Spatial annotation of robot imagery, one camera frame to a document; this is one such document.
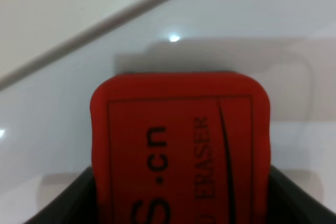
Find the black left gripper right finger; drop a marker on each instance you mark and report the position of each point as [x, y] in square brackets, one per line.
[288, 203]

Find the red whiteboard eraser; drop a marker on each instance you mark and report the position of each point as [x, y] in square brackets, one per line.
[181, 148]

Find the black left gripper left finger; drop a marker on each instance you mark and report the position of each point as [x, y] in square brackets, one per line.
[76, 204]

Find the grey framed whiteboard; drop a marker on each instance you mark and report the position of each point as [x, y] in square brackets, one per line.
[288, 46]

